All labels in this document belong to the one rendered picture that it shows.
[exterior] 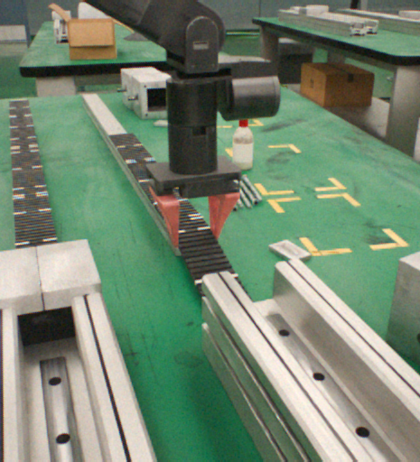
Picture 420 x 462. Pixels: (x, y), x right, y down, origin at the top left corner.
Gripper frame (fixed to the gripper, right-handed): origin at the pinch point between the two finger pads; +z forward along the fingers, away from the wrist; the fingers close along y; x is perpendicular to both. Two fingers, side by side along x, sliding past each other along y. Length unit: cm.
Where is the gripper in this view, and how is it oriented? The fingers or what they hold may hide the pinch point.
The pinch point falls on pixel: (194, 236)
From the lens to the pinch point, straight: 69.3
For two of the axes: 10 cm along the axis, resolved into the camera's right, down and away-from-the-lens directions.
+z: 0.1, 9.0, 4.3
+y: 9.4, -1.5, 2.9
